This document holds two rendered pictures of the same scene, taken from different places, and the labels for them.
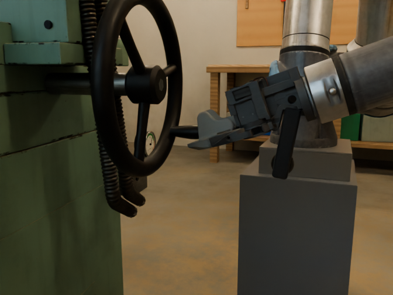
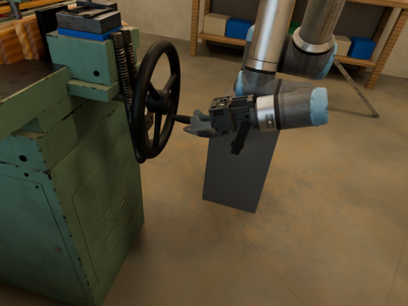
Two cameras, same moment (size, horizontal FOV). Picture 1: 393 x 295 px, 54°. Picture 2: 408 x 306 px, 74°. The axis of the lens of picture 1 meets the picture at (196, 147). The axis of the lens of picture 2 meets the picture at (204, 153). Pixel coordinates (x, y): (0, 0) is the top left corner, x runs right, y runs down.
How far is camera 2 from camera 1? 0.30 m
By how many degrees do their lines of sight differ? 27
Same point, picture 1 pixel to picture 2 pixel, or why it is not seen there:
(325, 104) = (265, 127)
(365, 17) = (308, 21)
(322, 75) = (266, 111)
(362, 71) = (288, 114)
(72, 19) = (112, 70)
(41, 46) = (93, 90)
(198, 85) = not seen: outside the picture
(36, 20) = (87, 68)
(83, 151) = (116, 119)
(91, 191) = (122, 139)
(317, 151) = not seen: hidden behind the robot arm
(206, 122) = (195, 121)
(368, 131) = not seen: hidden behind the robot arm
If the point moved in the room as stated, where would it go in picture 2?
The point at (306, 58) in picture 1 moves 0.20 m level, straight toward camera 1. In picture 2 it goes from (260, 78) to (257, 113)
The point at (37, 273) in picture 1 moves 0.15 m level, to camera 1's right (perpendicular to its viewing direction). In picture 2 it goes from (99, 193) to (149, 193)
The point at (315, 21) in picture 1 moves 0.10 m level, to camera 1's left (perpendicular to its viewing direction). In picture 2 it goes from (270, 54) to (233, 51)
